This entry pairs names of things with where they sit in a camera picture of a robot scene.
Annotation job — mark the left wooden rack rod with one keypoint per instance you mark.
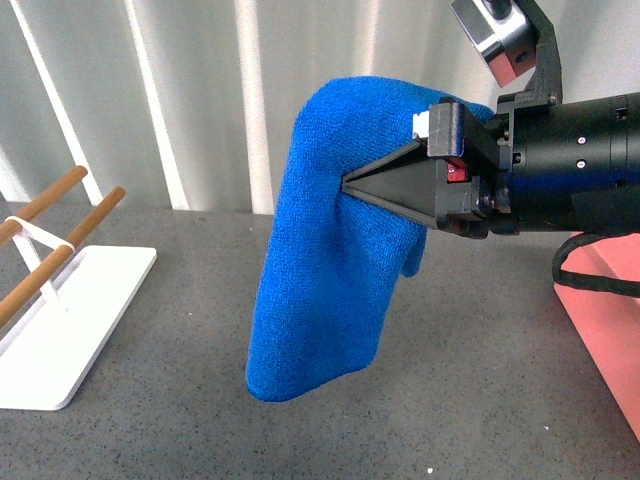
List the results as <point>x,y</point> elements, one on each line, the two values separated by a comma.
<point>10,227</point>

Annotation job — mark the right wooden rack rod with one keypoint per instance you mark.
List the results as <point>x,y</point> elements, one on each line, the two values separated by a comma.
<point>27,288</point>

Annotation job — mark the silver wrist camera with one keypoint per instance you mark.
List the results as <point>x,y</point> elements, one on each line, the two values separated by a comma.
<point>502,35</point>

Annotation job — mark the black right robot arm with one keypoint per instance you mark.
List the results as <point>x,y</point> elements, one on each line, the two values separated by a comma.
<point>572,167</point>

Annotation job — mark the wooden rack rod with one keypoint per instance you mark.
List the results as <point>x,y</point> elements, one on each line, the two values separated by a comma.
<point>10,227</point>
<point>27,288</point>

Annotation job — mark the pink plastic tray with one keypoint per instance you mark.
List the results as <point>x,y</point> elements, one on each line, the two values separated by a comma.
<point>608,324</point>

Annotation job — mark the blue microfiber cloth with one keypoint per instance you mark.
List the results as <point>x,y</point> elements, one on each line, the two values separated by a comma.
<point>332,260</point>

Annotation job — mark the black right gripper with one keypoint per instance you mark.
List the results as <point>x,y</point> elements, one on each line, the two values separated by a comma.
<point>454,176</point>

